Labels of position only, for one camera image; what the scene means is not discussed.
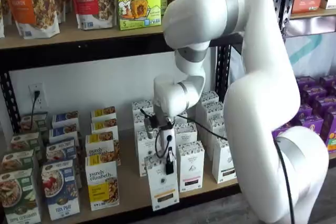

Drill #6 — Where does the black plug with cord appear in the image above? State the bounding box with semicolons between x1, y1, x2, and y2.
30;91;40;124

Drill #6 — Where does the white box blue strip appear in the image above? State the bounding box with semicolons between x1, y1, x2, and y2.
201;101;226;120
206;115;229;161
200;90;220;105
211;136;237;185

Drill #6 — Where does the white box pink strip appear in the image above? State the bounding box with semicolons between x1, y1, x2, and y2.
173;122;199;147
176;141;206;193

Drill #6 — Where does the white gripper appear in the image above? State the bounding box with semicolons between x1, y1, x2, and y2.
156;113;176;175

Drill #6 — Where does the white plastic sheet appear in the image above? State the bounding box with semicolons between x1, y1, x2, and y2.
285;34;336;79

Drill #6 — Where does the black metal shelf beam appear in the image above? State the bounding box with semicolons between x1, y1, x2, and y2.
73;179;244;224
0;32;246;73
286;15;336;37

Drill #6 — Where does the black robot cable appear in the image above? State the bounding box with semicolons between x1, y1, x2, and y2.
154;112;295;224

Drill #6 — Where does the white wall outlet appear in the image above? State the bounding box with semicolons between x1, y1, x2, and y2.
28;83;45;110

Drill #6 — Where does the yellow Purely Elizabeth granola box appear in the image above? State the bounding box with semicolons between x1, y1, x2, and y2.
90;118;118;137
84;154;121;212
90;105;117;123
85;131;121;166

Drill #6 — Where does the red label granola bag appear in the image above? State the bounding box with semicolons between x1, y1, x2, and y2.
69;0;117;31

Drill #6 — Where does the purple Annie's box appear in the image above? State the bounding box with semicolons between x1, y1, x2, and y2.
298;102;313;117
321;105;336;148
318;74;336;88
272;126;300;142
301;86;328;104
298;113;324;137
296;75;318;91
311;96;336;116

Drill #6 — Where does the white box yellow strip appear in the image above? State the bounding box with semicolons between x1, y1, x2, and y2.
131;100;155;119
133;115;155;135
143;152;181;212
135;130;160;178

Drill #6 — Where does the orange label granola bag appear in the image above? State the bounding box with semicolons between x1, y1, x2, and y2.
1;0;61;39

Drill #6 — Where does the green cereal box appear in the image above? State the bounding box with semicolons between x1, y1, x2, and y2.
9;130;44;156
0;168;43;224
19;112;50;135
0;148;37;180

